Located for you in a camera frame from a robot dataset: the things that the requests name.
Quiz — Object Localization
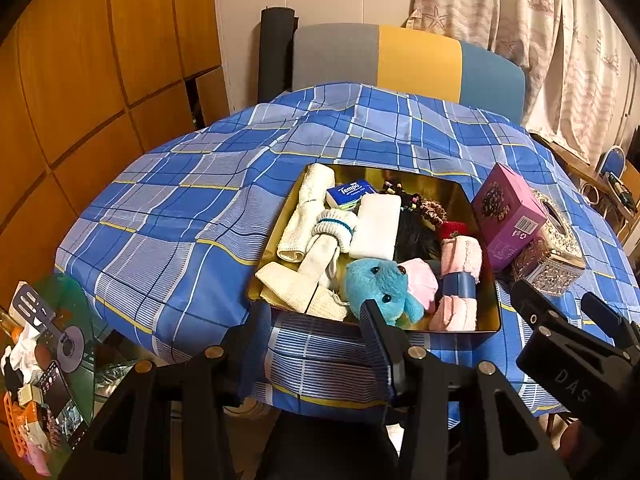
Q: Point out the blue tissue pack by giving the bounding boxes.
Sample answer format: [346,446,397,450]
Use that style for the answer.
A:
[325,179,377,210]

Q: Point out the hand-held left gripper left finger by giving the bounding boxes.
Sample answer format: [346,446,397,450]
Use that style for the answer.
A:
[57,302,274,480]

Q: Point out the slotted spatula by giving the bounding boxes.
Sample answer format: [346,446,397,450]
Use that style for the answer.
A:
[9,282,57,327]

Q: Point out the wooden wardrobe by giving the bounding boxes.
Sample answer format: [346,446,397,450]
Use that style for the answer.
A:
[0,0,237,311]

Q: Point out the ornate silver tissue box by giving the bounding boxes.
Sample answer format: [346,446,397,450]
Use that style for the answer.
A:
[509,188,587,297]

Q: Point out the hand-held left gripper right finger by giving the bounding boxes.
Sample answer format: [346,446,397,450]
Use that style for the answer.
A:
[360,299,571,480]

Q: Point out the orange plastic basket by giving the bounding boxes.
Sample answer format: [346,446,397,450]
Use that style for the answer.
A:
[2,391,47,457]

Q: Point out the black rolled mat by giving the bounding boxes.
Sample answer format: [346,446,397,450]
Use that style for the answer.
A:
[258,7,300,104]

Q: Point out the pink towel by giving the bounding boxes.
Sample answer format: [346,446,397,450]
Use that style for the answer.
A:
[428,236,485,332]

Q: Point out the white foam block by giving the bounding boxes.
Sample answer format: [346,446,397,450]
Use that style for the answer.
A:
[348,193,403,261]

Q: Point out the red scrunchie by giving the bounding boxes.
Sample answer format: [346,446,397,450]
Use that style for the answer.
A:
[436,221,470,241]

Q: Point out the blue padded chair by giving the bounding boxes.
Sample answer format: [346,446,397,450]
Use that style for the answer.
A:
[597,145,626,179]

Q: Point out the gold tin box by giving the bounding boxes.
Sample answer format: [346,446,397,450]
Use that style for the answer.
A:
[245,162,503,334]

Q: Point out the cream woven cloth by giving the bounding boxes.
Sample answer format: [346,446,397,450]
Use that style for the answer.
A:
[254,261,350,322]

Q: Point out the ship print curtain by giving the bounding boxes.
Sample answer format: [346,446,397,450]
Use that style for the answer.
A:
[404,0,640,167]

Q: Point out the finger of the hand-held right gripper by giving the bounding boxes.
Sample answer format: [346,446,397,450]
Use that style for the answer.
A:
[579,291,640,352]
[509,279,564,334]

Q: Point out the purple cardboard box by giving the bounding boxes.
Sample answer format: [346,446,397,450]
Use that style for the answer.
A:
[470,162,550,274]

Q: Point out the grey yellow blue chair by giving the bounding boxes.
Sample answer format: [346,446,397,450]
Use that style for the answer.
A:
[291,23,527,127]

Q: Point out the black smartphone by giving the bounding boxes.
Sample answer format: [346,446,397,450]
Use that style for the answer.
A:
[37,359,89,449]

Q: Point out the blue plaid tablecloth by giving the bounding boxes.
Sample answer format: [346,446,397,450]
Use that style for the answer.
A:
[53,82,634,429]

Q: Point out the white towel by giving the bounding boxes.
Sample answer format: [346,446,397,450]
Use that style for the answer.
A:
[276,163,336,264]

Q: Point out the blue plush toy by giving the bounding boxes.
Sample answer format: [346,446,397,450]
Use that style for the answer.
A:
[343,258,440,329]

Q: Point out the brown scrunchie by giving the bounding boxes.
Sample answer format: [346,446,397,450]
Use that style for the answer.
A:
[417,198,449,224]

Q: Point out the grey knit glove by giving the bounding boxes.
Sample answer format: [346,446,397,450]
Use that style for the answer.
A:
[298,208,359,289]

